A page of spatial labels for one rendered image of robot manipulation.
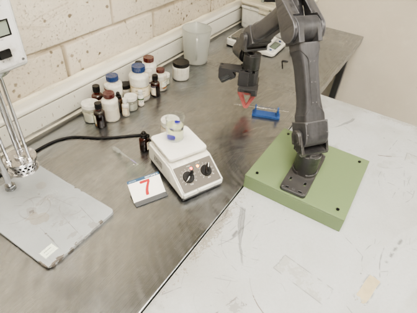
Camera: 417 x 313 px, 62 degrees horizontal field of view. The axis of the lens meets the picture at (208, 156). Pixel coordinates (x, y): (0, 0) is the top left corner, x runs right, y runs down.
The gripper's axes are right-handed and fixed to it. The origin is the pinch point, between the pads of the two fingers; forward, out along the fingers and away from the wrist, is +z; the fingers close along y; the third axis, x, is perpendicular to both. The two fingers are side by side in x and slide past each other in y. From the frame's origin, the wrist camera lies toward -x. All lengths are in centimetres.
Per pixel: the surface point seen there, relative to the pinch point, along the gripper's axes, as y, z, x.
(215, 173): 39.1, -0.8, -4.4
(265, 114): 0.7, 2.2, 7.7
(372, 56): -95, 13, 64
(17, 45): 60, -41, -37
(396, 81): -88, 23, 80
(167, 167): 42.3, -2.9, -17.0
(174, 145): 36.1, -5.8, -16.8
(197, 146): 34.6, -5.7, -10.6
